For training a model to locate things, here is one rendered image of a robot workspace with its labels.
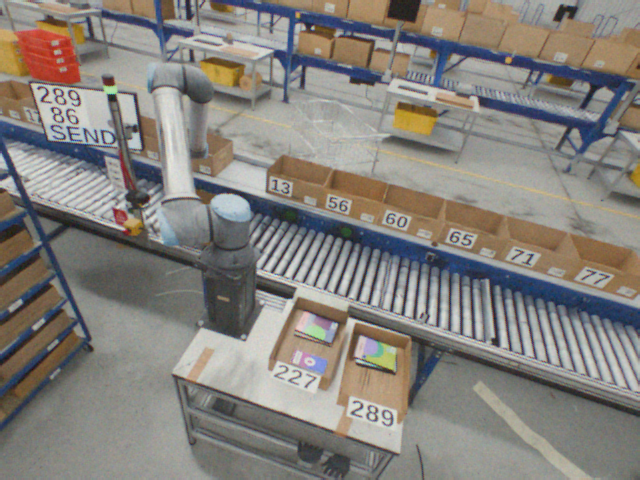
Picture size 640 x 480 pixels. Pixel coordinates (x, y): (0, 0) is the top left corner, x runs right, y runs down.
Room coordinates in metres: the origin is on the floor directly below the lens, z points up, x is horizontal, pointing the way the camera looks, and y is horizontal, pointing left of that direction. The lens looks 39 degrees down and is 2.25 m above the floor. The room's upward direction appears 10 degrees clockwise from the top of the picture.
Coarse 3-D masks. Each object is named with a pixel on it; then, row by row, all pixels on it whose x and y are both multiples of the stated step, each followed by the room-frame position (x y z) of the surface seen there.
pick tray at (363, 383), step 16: (352, 336) 1.11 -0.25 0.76; (368, 336) 1.12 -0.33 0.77; (384, 336) 1.11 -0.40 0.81; (400, 336) 1.10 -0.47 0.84; (352, 352) 1.02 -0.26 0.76; (400, 352) 1.07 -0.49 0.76; (352, 368) 0.93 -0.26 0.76; (368, 368) 0.95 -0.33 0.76; (400, 368) 0.98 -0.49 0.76; (352, 384) 0.86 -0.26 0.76; (368, 384) 0.87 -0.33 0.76; (384, 384) 0.88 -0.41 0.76; (400, 384) 0.90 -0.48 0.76; (368, 400) 0.79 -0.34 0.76; (384, 400) 0.81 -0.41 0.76; (400, 400) 0.82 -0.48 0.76; (400, 416) 0.72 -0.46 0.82
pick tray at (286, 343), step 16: (304, 304) 1.22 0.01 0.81; (320, 304) 1.21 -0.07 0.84; (288, 320) 1.10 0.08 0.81; (336, 320) 1.19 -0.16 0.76; (288, 336) 1.04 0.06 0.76; (336, 336) 1.09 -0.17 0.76; (272, 352) 0.89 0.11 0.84; (288, 352) 0.96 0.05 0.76; (304, 352) 0.97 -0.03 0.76; (320, 352) 0.99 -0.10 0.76; (336, 352) 1.00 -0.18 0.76; (272, 368) 0.85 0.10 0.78; (320, 384) 0.81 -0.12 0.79
